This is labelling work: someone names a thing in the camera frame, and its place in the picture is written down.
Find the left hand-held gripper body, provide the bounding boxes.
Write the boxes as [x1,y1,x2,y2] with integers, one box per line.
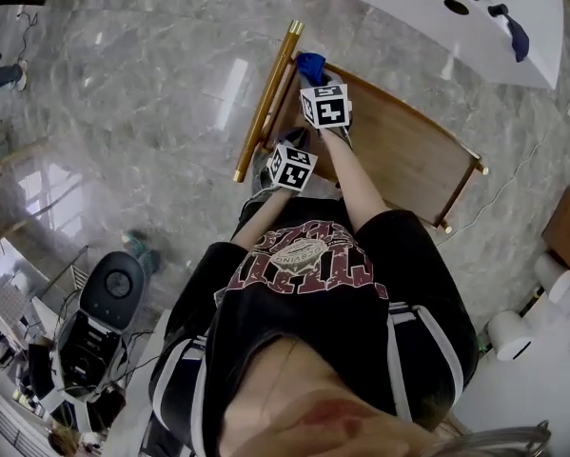
[250,142,320,195]

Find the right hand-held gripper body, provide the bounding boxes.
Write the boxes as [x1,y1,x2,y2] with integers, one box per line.
[298,75,356,149]

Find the blue cloth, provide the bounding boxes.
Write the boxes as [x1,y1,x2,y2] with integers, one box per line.
[294,51,328,88]

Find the person's left forearm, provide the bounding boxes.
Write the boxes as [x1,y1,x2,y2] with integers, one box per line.
[230,187,291,256]

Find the person's right forearm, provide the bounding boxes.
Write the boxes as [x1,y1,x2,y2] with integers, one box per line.
[321,128,391,236]

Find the white bathtub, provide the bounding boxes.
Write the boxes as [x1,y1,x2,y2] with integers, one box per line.
[264,0,565,90]

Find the person's black printed shirt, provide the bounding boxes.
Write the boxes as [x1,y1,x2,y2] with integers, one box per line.
[148,197,481,457]

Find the gray rounded appliance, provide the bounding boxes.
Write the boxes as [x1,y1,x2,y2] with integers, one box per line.
[52,249,146,402]

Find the person's neck and chin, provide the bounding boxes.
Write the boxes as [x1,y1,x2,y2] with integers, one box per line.
[220,338,452,457]

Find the white round bin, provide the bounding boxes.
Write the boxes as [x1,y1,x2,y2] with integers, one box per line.
[485,308,536,363]
[533,251,570,305]

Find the person's clear-framed glasses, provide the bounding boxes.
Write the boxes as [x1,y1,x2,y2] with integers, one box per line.
[455,419,552,457]

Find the white cable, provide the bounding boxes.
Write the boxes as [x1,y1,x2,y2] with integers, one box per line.
[447,106,570,233]

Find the metal rail rack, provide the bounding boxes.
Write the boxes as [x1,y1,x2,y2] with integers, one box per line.
[49,245,89,295]

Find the thin black cable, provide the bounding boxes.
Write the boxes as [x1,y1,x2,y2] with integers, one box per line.
[14,10,41,67]

